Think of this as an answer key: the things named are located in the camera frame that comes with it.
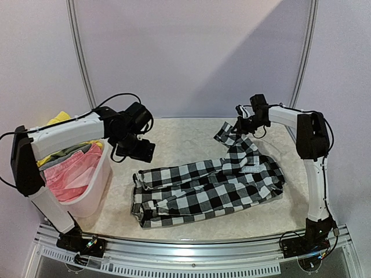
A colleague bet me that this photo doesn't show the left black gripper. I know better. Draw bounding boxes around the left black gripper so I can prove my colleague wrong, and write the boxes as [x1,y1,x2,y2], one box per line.
[112,129,155,162]

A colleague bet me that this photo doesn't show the black white plaid shirt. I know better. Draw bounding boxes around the black white plaid shirt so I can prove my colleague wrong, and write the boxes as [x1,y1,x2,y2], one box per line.
[131,123,285,229]

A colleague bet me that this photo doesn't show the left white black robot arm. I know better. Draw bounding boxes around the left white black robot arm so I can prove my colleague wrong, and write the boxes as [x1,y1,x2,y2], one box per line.
[4,100,155,251]

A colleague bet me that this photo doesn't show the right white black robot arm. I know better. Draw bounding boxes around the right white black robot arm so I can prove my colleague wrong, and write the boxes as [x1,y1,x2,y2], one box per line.
[235,94,334,253]

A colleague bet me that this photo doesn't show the white plastic laundry basket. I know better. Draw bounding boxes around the white plastic laundry basket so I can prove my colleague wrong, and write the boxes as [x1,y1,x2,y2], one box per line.
[59,140,111,218]

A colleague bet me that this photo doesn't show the olive green garment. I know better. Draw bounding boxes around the olive green garment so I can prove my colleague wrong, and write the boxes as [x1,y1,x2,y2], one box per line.
[50,143,91,160]

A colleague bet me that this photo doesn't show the pink printed garment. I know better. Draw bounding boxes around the pink printed garment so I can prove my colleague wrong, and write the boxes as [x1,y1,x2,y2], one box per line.
[39,141,103,202]

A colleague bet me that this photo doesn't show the yellow shorts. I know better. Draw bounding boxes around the yellow shorts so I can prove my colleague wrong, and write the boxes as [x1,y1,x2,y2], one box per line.
[28,112,104,167]

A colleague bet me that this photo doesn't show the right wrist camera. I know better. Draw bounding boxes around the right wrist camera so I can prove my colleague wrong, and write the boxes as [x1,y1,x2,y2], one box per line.
[235,105,251,119]

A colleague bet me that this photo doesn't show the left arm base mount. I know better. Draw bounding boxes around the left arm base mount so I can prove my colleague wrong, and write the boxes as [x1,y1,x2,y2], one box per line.
[56,221,107,258]

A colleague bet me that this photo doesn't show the right aluminium frame post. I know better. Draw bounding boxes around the right aluminium frame post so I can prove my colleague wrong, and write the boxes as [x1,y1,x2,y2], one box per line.
[289,0,319,108]

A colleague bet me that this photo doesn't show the aluminium frame post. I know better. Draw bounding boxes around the aluminium frame post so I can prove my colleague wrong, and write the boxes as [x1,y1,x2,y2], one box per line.
[66,0,96,108]
[289,0,319,108]

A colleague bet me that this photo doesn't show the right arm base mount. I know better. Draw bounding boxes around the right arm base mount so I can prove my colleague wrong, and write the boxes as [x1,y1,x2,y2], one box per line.
[279,217,340,260]

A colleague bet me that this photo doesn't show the left aluminium frame post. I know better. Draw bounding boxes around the left aluminium frame post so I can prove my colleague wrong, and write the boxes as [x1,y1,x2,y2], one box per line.
[66,0,96,108]

